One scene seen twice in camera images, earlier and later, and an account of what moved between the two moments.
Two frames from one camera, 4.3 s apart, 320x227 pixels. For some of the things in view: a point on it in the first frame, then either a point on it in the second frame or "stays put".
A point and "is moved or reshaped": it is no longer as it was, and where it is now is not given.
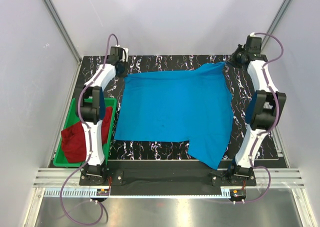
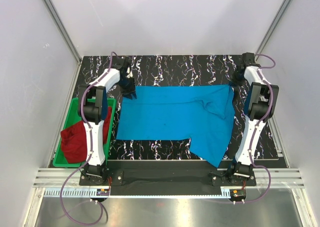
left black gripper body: x=123 y=68 → x=127 y=85
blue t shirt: x=194 y=106 is moved or reshaped
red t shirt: x=73 y=140 stays put
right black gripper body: x=236 y=58 → x=237 y=79
